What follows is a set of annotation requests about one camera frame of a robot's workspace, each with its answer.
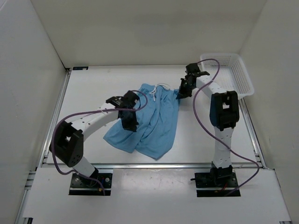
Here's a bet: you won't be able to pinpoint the white plastic mesh basket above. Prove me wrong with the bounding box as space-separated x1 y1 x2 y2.
200 53 254 99

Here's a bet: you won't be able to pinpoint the light blue shorts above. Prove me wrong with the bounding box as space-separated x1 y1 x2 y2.
103 84 180 160

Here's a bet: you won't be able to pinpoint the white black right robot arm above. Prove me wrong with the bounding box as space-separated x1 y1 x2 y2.
177 63 240 187

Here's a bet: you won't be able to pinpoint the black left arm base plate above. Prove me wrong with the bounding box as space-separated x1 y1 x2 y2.
69 173 113 196

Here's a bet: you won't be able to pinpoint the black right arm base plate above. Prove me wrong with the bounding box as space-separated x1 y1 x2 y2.
190 172 241 197

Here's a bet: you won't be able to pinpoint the dark label sticker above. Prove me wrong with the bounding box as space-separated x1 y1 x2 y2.
72 66 89 70

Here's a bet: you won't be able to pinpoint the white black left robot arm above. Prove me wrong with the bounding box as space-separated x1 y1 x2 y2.
50 91 140 187

